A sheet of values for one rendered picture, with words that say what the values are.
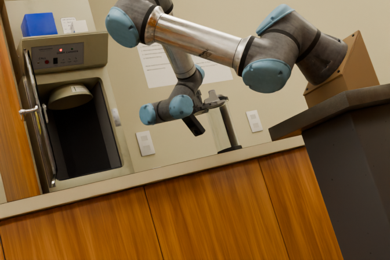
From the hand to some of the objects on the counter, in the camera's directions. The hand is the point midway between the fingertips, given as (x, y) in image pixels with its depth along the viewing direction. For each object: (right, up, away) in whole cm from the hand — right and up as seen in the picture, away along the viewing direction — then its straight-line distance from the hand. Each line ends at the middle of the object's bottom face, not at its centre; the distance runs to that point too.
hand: (215, 107), depth 211 cm
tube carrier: (+6, -18, -4) cm, 19 cm away
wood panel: (-69, -39, -15) cm, 80 cm away
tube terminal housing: (-48, -34, -7) cm, 60 cm away
